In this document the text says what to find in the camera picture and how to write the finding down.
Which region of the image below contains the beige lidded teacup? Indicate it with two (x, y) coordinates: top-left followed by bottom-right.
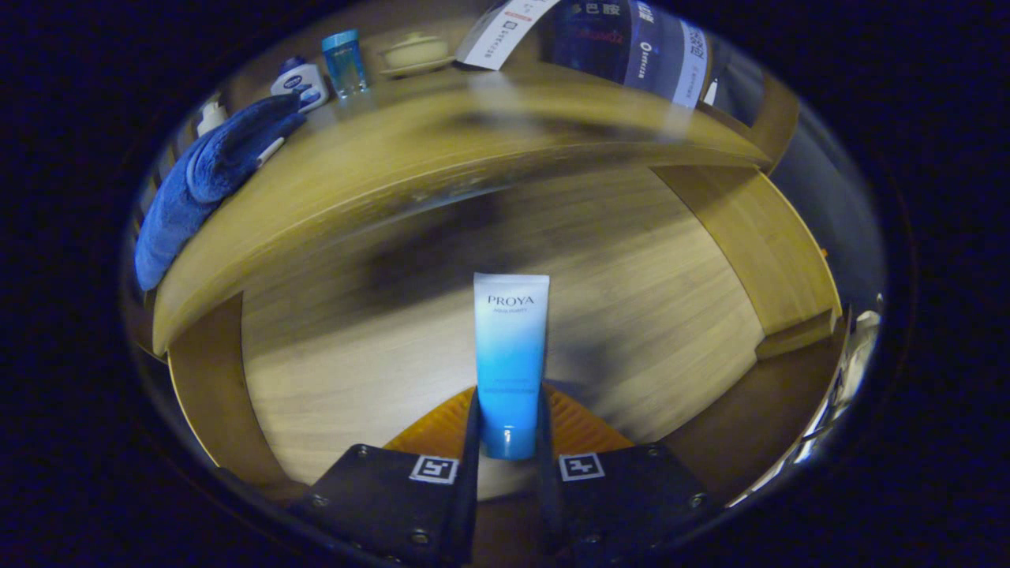
(377, 32), (456, 78)

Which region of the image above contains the wooden cabinet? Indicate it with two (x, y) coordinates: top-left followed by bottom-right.
(126, 0), (802, 356)

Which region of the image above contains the blue cosmetic tube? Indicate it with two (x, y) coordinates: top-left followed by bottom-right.
(473, 272), (551, 462)

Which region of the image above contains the white lotion bottle blue cap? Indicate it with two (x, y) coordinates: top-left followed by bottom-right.
(270, 55), (331, 114)

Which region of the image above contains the dark blue book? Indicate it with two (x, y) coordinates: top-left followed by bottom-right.
(544, 0), (656, 84)

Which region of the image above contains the light purple book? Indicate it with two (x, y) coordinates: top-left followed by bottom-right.
(623, 4), (711, 110)

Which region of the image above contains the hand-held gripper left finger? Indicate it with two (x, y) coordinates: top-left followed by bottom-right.
(288, 385), (482, 567)

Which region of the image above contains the white pump bottle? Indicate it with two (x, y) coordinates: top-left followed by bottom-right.
(196, 99), (230, 136)

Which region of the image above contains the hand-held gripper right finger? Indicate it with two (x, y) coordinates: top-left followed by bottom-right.
(537, 383), (711, 565)

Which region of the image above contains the wooden countertop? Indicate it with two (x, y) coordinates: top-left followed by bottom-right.
(152, 67), (772, 356)

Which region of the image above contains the white book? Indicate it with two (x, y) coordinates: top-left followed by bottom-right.
(456, 0), (561, 72)

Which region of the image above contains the clear blue bottle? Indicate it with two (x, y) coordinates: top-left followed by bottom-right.
(321, 30), (369, 99)

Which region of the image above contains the wooden drawer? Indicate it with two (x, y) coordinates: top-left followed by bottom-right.
(162, 162), (845, 553)

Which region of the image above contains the blue rolled towel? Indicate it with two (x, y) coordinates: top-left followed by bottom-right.
(134, 95), (307, 293)

